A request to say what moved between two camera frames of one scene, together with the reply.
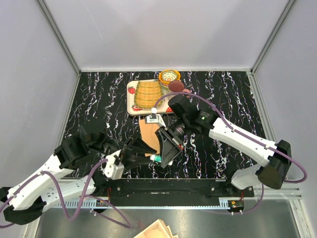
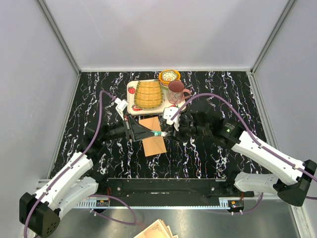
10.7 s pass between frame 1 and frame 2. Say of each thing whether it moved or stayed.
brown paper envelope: stayed
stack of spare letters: stayed
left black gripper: moved
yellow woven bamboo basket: stayed
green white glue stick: moved
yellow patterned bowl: stayed
